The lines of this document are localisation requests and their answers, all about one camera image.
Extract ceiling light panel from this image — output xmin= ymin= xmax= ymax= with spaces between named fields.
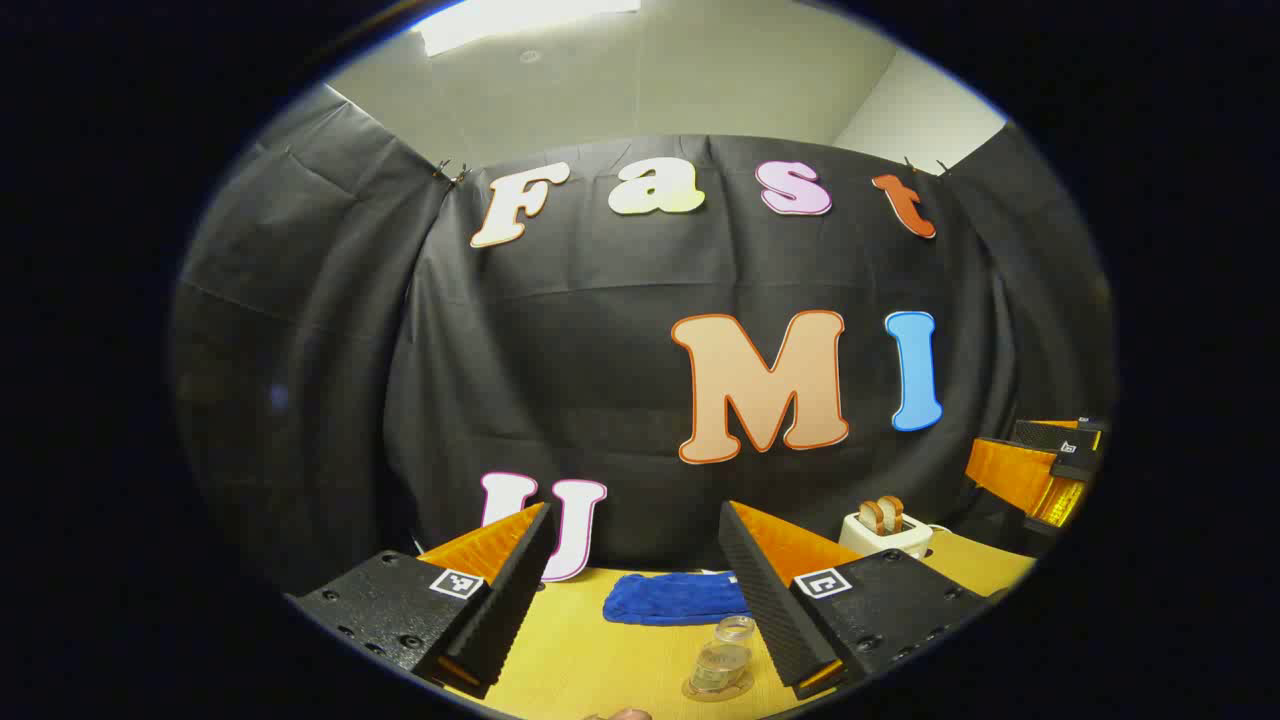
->
xmin=415 ymin=0 xmax=641 ymax=56

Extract clear plastic water bottle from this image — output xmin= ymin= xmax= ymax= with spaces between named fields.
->
xmin=690 ymin=615 xmax=758 ymax=696

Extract round wooden coaster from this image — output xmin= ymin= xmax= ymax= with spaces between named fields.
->
xmin=682 ymin=675 xmax=756 ymax=703

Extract folded blue towel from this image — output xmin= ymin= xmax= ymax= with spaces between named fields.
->
xmin=603 ymin=571 xmax=751 ymax=627

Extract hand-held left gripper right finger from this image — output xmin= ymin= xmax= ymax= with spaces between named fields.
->
xmin=717 ymin=500 xmax=993 ymax=701

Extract white toaster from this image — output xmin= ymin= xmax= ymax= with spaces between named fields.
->
xmin=838 ymin=510 xmax=934 ymax=559

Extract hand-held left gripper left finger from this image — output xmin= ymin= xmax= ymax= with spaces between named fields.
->
xmin=288 ymin=502 xmax=558 ymax=700

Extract black backdrop cloth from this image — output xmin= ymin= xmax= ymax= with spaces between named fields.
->
xmin=172 ymin=85 xmax=1116 ymax=601

